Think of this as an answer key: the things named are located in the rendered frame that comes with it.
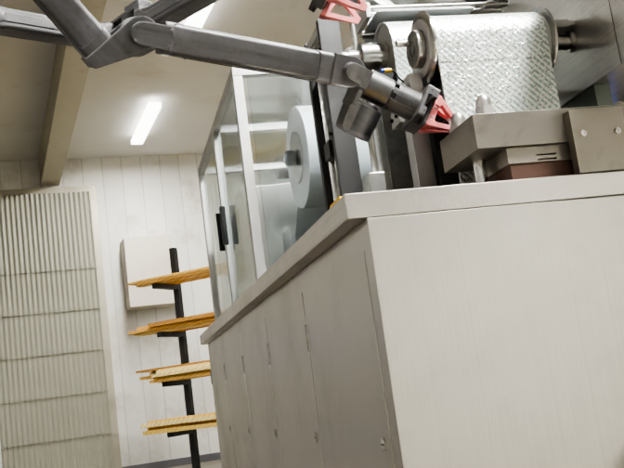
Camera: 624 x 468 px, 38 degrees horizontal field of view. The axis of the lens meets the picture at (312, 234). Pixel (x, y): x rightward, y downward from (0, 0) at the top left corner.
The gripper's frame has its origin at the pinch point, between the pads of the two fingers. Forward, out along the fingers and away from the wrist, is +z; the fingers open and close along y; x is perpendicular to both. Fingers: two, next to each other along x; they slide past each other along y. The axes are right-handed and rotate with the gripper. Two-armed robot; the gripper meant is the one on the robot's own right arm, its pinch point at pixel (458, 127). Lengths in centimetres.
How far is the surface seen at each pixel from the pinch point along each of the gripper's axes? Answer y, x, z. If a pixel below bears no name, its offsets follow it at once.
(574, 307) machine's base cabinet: 25.7, -31.1, 22.0
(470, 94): 0.3, 7.3, -0.2
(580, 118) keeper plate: 21.9, 1.0, 14.2
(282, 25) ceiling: -520, 259, -49
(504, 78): 0.2, 13.6, 5.0
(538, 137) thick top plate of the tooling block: 19.9, -4.7, 9.0
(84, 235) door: -862, 94, -157
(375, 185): -73, 9, 1
